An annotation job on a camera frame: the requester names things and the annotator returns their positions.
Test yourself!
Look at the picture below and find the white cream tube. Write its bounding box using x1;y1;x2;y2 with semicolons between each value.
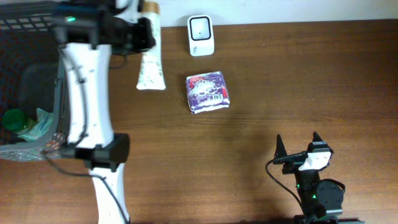
136;1;166;90

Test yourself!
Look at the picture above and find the purple pink tissue pack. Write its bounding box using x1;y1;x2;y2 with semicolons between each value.
185;72;231;114

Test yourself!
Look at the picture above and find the teal wet wipes pack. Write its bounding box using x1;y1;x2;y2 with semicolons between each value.
18;108;53;142

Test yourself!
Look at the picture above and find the green lid glass jar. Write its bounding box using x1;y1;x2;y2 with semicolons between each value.
2;109;29;133

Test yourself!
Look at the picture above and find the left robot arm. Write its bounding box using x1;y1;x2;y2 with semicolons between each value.
52;1;156;223

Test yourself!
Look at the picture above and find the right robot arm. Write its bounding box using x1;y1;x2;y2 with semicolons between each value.
266;132;362;224

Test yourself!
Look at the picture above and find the white barcode scanner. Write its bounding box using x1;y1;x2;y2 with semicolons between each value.
187;15;215;57

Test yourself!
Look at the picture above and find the dark grey plastic basket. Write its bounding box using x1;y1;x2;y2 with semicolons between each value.
1;1;70;162

